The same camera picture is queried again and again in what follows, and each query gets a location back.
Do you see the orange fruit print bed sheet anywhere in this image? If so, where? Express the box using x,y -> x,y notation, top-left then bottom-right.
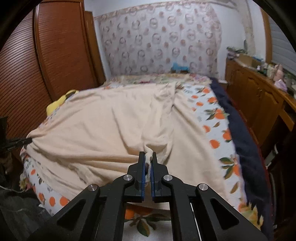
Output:
20,83 -> 246,241

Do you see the beige garment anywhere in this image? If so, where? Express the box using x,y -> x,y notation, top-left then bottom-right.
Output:
23,83 -> 232,210

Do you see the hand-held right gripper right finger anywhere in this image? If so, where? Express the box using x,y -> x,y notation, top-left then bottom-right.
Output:
150,152 -> 269,241

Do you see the pink doll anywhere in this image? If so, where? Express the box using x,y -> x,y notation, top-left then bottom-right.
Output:
274,64 -> 288,91

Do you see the navy blue blanket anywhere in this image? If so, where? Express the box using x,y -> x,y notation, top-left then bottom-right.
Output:
209,77 -> 276,240

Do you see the floral blanket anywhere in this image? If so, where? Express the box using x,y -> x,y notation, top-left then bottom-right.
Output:
105,73 -> 265,231

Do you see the cardboard box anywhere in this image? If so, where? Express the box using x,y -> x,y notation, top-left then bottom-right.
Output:
237,53 -> 254,67

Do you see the window blind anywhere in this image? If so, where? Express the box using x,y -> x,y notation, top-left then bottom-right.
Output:
269,21 -> 296,77

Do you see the wooden louvered wardrobe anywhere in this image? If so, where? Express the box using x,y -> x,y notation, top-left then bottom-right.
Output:
0,0 -> 105,158

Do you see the white container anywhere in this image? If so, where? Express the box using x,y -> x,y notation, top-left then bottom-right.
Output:
265,144 -> 278,168

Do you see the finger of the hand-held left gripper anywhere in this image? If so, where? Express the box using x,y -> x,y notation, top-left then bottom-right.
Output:
2,143 -> 28,151
8,138 -> 33,144

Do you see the ring patterned headboard cover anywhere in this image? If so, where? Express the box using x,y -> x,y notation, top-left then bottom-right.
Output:
94,2 -> 223,78

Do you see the wooden cabinet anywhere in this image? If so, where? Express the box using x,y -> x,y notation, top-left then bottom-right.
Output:
224,58 -> 296,149

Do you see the small blue object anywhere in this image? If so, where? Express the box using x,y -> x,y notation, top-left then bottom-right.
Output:
171,62 -> 190,73

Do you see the yellow plush toy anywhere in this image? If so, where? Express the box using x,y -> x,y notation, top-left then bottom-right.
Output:
46,89 -> 78,115

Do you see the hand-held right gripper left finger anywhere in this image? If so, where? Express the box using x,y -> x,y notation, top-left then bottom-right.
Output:
26,151 -> 147,241

